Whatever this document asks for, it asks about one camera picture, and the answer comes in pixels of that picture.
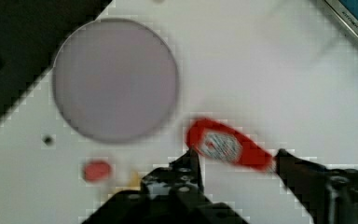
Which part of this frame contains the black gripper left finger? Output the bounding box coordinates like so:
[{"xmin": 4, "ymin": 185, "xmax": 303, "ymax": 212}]
[{"xmin": 82, "ymin": 149, "xmax": 249, "ymax": 224}]

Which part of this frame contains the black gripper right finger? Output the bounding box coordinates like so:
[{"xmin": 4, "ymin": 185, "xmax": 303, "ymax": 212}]
[{"xmin": 275, "ymin": 149, "xmax": 358, "ymax": 224}]

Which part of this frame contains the grey round plate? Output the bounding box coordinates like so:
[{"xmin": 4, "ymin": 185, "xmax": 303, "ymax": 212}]
[{"xmin": 52, "ymin": 19, "xmax": 179, "ymax": 144}]

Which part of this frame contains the plush strawberry toy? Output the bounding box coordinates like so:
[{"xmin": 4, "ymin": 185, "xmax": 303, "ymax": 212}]
[{"xmin": 83, "ymin": 160, "xmax": 112, "ymax": 183}]

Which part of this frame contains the red plush ketchup bottle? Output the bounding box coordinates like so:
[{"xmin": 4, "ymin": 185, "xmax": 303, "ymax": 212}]
[{"xmin": 186, "ymin": 118, "xmax": 276, "ymax": 172}]

